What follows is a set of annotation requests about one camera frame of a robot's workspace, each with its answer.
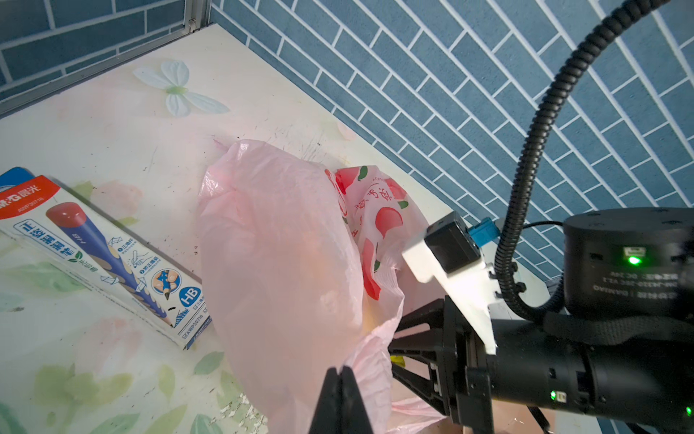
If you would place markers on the pen refill box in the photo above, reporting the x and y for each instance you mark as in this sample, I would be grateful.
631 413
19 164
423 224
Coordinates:
41 215

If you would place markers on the pink plastic bag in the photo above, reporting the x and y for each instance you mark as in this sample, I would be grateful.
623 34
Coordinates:
302 271

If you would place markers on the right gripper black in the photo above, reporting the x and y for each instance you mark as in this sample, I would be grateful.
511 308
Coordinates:
459 383

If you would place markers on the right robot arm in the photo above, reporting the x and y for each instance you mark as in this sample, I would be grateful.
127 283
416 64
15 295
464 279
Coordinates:
614 340

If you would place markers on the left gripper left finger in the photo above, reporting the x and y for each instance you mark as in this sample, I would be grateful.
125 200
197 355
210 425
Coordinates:
327 417

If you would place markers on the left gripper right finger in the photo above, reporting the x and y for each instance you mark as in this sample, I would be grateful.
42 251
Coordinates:
353 418

